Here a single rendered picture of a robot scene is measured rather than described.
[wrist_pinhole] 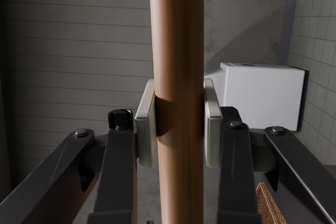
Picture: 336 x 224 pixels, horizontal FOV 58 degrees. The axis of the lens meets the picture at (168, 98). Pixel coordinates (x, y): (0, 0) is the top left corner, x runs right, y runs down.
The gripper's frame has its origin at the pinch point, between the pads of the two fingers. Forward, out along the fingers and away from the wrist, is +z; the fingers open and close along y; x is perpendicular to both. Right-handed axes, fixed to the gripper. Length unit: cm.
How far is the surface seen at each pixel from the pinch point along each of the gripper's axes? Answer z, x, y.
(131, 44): 342, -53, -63
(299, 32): 322, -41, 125
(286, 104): 268, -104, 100
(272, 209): 123, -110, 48
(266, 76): 272, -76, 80
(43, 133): 331, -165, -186
